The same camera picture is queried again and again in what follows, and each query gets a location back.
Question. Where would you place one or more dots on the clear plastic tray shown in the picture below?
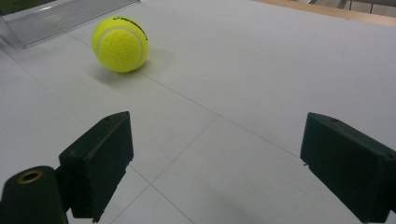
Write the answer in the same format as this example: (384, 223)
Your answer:
(46, 21)

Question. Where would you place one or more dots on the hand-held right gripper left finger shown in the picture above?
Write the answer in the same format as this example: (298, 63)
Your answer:
(99, 155)

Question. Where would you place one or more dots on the wooden table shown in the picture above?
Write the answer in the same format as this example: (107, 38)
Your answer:
(342, 12)

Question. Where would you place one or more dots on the yellow tennis ball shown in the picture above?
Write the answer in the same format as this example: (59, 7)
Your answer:
(120, 45)

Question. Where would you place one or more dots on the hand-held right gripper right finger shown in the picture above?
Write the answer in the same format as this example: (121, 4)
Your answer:
(348, 161)

